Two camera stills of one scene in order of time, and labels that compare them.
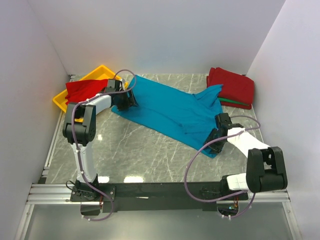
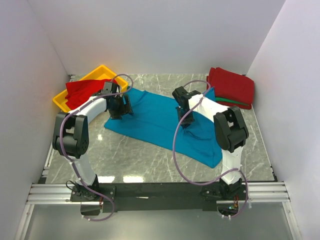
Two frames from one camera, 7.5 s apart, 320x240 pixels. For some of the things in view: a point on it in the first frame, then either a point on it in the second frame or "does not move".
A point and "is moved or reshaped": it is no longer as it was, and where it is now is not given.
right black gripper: [215, 148] → [186, 122]
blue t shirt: [189, 118] is moved or reshaped
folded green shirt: [232, 101] does not move
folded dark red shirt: [236, 87] does not move
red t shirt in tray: [80, 91] does not move
